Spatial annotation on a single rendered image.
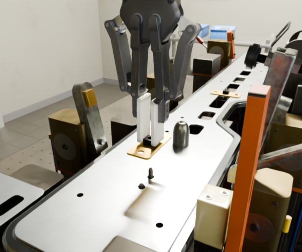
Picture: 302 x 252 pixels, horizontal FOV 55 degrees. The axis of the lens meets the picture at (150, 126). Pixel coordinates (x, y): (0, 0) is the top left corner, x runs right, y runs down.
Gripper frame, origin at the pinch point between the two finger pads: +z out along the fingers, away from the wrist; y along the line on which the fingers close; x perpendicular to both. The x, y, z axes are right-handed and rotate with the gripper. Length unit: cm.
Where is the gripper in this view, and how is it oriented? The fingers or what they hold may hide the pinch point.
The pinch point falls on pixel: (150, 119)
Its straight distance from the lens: 42.8
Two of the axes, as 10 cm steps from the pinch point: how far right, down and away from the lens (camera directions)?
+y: -8.8, -2.0, 4.3
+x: -4.7, 3.7, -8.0
